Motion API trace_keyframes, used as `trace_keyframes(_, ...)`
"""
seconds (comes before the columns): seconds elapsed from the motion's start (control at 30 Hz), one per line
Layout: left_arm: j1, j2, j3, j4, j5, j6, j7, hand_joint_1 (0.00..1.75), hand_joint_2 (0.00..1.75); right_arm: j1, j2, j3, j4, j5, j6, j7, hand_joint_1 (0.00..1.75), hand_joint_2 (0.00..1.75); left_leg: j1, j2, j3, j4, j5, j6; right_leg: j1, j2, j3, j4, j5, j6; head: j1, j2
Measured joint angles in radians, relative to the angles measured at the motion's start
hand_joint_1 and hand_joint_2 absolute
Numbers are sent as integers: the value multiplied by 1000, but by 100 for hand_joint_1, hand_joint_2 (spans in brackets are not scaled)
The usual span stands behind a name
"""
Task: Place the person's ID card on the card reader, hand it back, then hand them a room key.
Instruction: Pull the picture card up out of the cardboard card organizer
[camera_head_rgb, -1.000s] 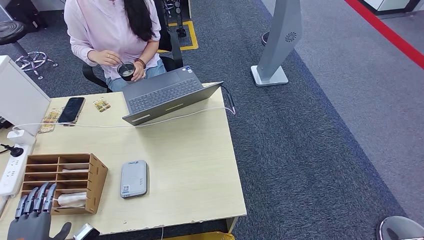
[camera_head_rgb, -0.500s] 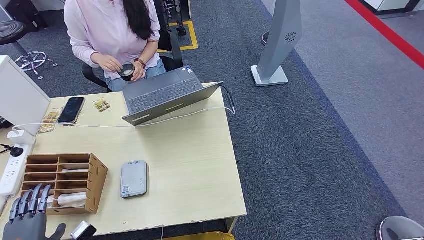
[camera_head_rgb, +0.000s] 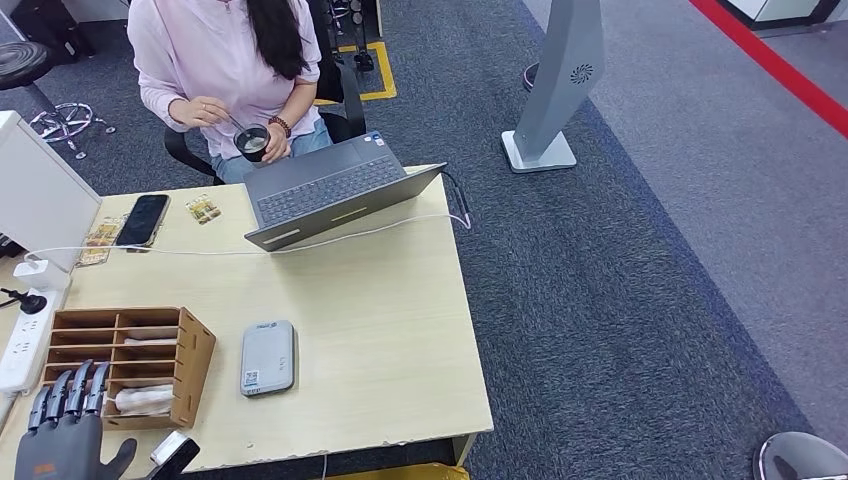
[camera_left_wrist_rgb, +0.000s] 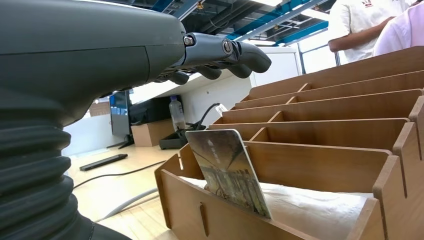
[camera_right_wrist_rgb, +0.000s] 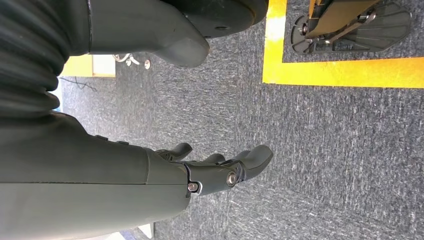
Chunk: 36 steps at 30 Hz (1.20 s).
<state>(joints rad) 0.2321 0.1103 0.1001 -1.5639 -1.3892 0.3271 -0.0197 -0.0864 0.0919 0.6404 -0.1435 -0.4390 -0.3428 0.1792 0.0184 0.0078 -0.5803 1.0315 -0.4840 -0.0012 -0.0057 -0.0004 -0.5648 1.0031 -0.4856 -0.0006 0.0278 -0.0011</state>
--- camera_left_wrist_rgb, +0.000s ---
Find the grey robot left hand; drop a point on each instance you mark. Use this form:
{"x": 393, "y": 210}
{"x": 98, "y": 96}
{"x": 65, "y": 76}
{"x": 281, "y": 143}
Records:
{"x": 82, "y": 49}

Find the golden hotel card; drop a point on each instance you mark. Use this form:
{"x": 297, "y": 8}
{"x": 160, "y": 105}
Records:
{"x": 228, "y": 172}

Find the standing person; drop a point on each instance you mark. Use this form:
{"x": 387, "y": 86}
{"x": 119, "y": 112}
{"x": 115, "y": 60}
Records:
{"x": 357, "y": 23}

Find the dark monitor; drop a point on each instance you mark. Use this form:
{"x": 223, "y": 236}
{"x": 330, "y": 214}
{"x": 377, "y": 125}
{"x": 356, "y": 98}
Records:
{"x": 120, "y": 116}

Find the cardboard box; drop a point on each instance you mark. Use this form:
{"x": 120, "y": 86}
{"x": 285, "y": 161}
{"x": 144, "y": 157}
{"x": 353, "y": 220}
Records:
{"x": 150, "y": 132}

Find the clear water bottle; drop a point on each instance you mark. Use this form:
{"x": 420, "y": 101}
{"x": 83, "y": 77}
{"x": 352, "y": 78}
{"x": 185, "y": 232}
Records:
{"x": 177, "y": 114}

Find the black tray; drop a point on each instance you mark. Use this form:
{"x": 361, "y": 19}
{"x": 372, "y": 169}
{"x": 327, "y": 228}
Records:
{"x": 172, "y": 140}

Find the white cloth pack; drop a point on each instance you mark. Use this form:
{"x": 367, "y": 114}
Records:
{"x": 314, "y": 208}
{"x": 193, "y": 182}

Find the wooden compartment organizer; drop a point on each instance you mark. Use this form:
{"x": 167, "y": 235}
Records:
{"x": 314, "y": 162}

